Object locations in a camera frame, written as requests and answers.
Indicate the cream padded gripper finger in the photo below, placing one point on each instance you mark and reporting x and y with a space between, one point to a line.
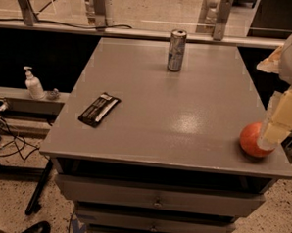
277 124

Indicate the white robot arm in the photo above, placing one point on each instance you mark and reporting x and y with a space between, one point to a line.
280 62

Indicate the silver blue redbull can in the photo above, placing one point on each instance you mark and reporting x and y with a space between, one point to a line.
177 49

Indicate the orange round fruit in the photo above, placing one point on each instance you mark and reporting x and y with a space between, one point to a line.
248 140

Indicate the grey drawer cabinet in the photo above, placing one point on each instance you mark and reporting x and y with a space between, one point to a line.
179 129

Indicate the black snack bar wrapper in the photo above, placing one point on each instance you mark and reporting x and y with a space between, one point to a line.
97 111

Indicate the top grey drawer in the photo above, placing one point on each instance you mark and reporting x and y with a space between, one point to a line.
158 197

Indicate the grey drawer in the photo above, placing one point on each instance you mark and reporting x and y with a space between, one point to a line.
158 197
153 222

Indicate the middle grey drawer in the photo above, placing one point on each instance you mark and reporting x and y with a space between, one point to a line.
153 222

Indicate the small grey object on ledge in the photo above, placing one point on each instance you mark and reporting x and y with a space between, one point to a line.
53 94

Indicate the black metal leg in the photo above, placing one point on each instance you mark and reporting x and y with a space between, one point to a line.
33 205

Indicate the white pump soap bottle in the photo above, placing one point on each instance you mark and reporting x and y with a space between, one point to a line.
33 85

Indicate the black shoe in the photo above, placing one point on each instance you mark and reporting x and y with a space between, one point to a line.
39 227

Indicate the grey metal railing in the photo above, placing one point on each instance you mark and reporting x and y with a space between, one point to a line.
204 20

